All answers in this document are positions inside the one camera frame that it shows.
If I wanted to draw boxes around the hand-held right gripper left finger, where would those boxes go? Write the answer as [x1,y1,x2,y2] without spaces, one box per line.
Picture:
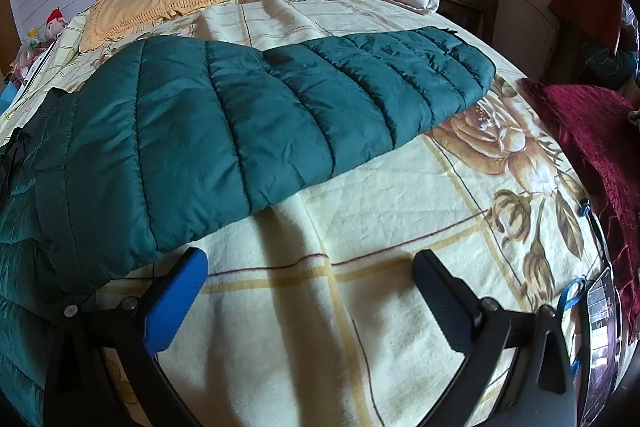
[44,247,209,427]

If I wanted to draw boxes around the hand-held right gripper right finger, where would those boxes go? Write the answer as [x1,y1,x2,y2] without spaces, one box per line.
[411,249,576,427]

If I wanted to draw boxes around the green quilted jacket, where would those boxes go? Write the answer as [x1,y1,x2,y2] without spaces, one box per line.
[0,27,497,427]

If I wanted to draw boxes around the floral cream bed blanket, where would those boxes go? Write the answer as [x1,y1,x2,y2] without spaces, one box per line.
[0,0,608,427]

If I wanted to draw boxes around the dark red velvet cloth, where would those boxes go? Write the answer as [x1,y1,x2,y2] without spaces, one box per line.
[517,78,640,343]

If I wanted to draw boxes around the blue gift bag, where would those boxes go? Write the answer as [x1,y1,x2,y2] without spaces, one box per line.
[0,82,22,114]

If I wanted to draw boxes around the cluster of plastic bottles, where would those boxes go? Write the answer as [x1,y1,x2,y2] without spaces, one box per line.
[12,27,52,80]

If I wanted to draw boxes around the teal patterned cushion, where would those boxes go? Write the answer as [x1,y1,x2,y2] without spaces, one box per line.
[582,42,640,84]

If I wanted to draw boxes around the plush toy with red hat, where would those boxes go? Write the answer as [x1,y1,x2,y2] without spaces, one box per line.
[44,8,68,42]

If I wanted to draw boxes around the smartphone with blue lanyard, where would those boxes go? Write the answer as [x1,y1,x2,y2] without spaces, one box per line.
[557,264,623,427]

